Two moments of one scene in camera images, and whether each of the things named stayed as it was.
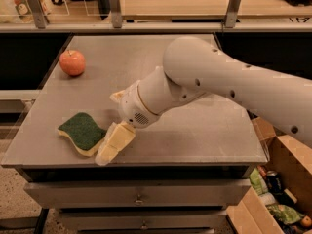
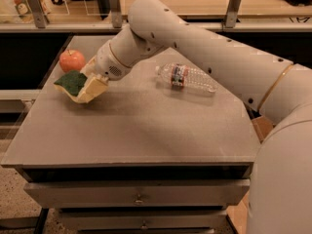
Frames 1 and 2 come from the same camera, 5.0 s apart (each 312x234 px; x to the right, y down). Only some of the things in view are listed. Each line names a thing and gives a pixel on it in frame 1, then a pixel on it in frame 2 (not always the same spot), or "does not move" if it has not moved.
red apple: (72, 61) does not move
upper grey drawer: (136, 194) does not move
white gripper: (133, 106) → (105, 63)
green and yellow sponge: (83, 132) → (71, 82)
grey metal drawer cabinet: (179, 173) does not move
